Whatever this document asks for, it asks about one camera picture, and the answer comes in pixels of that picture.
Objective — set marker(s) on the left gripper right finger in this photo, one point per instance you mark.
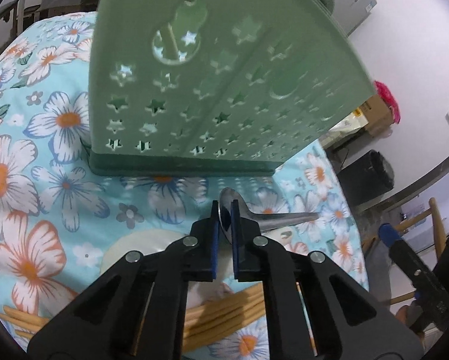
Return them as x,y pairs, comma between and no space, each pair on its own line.
313,308

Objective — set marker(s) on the stainless steel spoon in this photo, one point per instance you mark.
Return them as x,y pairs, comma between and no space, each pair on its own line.
266,222

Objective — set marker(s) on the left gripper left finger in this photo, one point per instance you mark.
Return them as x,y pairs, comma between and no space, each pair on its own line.
135,309

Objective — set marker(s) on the green perforated utensil holder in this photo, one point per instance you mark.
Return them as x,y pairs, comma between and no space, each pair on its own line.
215,87

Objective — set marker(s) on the wooden chair dark seat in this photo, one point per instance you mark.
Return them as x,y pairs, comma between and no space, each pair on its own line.
426,234

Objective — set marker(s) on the floral blue tablecloth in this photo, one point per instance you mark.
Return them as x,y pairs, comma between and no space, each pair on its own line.
61,225

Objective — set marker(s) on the cream plastic rice spoon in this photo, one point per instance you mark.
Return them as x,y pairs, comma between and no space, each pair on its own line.
134,249

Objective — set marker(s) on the cardboard box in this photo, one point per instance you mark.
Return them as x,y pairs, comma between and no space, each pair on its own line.
375,118

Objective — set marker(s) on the black trash bin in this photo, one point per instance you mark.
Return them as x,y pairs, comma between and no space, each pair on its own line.
368,177

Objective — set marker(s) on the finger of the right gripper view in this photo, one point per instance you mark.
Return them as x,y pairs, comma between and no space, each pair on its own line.
430,295

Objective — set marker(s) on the red plastic bag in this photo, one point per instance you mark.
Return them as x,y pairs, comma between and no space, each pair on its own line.
385,94

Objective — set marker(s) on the wooden chopstick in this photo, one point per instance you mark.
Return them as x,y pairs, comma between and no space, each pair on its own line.
246,303
201,334
207,327
245,299

